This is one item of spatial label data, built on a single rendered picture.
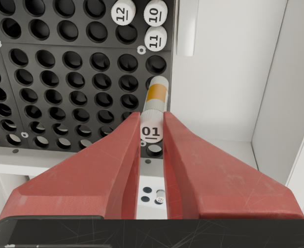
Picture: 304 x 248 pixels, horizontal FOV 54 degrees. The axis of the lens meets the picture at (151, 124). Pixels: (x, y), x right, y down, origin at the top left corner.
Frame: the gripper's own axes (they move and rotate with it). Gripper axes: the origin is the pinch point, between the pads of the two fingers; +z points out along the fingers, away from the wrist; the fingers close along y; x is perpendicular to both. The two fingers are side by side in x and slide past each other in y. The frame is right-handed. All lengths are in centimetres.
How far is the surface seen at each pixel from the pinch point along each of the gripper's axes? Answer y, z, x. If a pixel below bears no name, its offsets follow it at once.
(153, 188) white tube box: -0.3, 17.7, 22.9
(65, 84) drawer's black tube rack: 5.9, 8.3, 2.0
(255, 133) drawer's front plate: -9.7, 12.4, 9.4
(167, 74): -1.0, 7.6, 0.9
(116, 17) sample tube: 1.9, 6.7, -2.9
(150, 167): 0.2, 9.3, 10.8
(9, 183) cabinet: 21.6, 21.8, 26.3
